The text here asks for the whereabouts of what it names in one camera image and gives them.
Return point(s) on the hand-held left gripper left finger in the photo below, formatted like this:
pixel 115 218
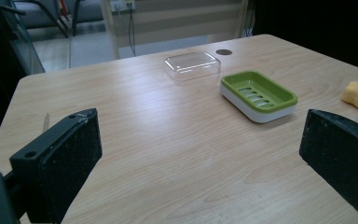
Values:
pixel 65 161

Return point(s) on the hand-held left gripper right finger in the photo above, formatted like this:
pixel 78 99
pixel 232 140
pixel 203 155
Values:
pixel 338 152

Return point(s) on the green and white soap dish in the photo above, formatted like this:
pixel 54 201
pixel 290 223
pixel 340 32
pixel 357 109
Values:
pixel 258 95

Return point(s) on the clear plastic soap dish lid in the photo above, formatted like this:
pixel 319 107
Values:
pixel 192 64

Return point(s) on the grey chair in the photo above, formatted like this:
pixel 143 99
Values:
pixel 43 12

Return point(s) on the brown table grommet cap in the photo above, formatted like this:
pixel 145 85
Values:
pixel 223 52

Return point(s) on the white wall socket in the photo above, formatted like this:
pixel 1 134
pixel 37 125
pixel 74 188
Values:
pixel 122 4

